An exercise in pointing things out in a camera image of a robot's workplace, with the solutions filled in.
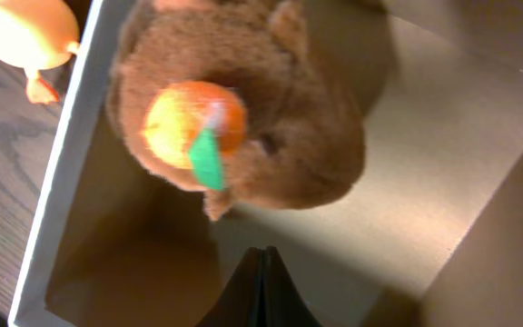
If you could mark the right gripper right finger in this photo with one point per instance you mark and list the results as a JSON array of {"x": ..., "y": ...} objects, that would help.
[{"x": 281, "y": 303}]

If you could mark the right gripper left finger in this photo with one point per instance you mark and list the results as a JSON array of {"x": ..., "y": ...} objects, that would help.
[{"x": 239, "y": 302}]

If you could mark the brown plush bear toy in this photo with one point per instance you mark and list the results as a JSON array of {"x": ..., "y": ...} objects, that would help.
[{"x": 305, "y": 144}]

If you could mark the orange duck toy blue cap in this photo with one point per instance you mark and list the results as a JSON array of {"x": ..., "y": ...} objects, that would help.
[{"x": 37, "y": 35}]

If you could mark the white cardboard box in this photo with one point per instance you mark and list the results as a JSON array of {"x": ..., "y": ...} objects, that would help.
[{"x": 442, "y": 85}]

